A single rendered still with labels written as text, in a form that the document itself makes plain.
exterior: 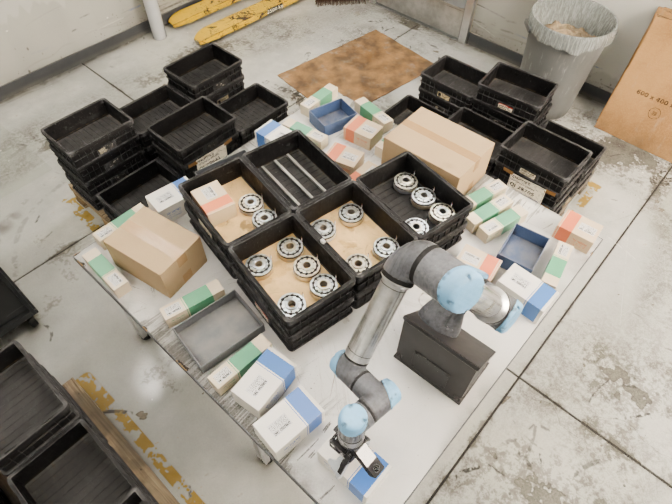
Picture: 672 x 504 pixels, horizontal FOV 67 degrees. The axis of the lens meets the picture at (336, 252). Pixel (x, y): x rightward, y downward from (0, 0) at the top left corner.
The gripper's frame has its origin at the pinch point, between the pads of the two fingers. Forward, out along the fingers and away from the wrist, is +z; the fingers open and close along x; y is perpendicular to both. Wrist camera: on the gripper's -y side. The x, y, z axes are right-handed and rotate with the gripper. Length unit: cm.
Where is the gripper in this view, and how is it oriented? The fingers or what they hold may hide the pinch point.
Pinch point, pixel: (354, 461)
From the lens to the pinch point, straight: 171.4
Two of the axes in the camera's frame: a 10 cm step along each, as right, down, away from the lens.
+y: -7.4, -5.3, 4.0
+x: -6.7, 5.8, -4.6
